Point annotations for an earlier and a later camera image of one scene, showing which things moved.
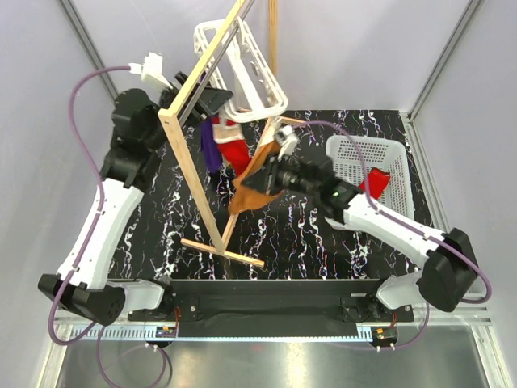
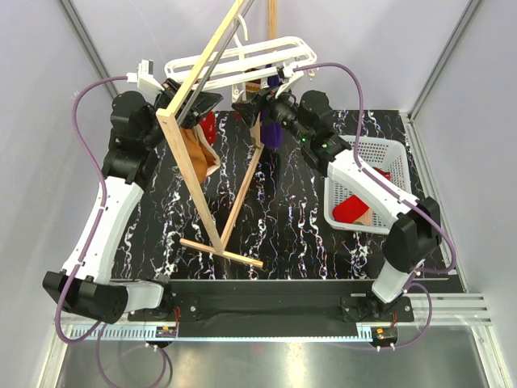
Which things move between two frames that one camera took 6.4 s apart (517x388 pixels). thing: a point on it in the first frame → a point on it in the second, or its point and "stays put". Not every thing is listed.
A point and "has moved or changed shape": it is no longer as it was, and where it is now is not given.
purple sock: (209, 146) → (271, 132)
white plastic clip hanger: (241, 72) has moved or changed shape
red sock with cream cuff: (232, 145) → (209, 125)
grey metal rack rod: (216, 61) stays put
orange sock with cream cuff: (243, 197) → (204, 158)
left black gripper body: (202, 109) → (192, 117)
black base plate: (274, 309) stays put
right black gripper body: (279, 175) → (279, 109)
